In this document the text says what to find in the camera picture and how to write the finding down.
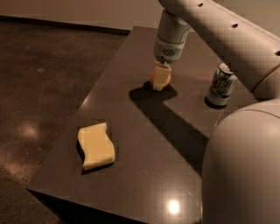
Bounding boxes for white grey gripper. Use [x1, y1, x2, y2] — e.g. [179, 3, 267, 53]
[152, 10, 191, 91]

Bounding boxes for orange fruit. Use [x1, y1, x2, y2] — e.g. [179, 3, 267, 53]
[150, 71, 171, 89]

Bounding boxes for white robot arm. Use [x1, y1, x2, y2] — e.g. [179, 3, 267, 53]
[156, 0, 280, 224]

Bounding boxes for white green 7up can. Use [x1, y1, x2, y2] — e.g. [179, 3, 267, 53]
[206, 63, 238, 107]

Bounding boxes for yellow wavy sponge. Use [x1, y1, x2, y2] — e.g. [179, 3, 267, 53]
[78, 122, 116, 171]

